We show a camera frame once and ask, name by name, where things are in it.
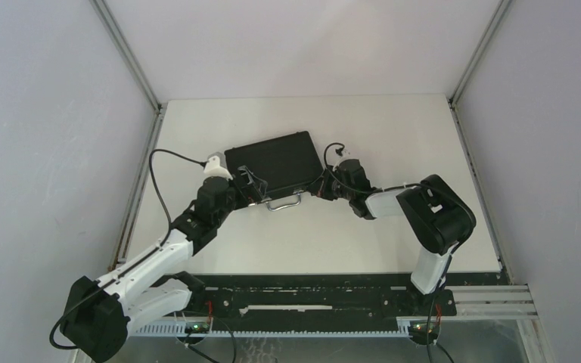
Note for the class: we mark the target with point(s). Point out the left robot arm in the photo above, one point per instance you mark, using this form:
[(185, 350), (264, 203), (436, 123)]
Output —
[(101, 314)]

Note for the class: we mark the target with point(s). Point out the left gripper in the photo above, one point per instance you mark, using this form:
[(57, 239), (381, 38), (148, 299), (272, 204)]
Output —
[(256, 184)]

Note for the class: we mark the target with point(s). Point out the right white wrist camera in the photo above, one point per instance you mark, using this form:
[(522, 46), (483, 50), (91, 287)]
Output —
[(343, 153)]

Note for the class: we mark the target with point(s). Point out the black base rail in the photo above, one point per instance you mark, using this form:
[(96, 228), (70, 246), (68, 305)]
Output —
[(302, 302)]

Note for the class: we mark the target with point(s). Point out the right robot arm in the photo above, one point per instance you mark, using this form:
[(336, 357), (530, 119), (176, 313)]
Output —
[(440, 220)]

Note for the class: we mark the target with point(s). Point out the white cable duct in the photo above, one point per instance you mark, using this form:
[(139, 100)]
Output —
[(181, 329)]

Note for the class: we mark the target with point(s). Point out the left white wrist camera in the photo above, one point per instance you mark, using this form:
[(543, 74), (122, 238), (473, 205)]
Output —
[(216, 166)]

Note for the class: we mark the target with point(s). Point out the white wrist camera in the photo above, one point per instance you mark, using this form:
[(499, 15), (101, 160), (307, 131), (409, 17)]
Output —
[(343, 153), (216, 166)]

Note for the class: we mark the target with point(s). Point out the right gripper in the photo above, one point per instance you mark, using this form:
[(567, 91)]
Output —
[(323, 187)]

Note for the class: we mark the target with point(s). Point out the black aluminium poker case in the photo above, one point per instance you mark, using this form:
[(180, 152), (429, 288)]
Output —
[(273, 169)]

